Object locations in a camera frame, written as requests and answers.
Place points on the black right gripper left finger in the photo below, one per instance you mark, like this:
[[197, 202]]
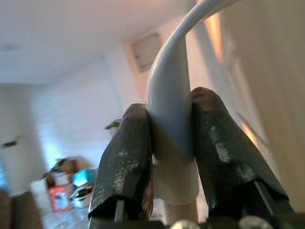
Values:
[[124, 155]]

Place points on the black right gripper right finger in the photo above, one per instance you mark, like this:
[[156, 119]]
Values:
[[221, 148]]

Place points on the green plant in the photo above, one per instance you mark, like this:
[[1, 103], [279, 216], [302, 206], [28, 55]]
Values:
[[114, 125]]

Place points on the light blue box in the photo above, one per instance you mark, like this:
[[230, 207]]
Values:
[[84, 175]]

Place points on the white and black round appliance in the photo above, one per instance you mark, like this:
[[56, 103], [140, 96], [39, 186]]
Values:
[[81, 195]]

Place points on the open brown cardboard box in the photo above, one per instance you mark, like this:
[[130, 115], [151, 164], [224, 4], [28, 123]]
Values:
[[64, 165]]

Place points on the red box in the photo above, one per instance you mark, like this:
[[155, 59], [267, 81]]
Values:
[[58, 196]]

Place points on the light wooden cabinet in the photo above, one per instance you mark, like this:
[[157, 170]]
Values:
[[274, 83]]

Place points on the plain white box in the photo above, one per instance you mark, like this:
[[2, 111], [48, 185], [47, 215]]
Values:
[[40, 195]]

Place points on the dark brown sofa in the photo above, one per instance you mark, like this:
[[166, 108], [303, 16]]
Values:
[[19, 210]]

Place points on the beige wall fuse panel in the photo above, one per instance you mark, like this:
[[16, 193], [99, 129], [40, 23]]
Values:
[[146, 51]]

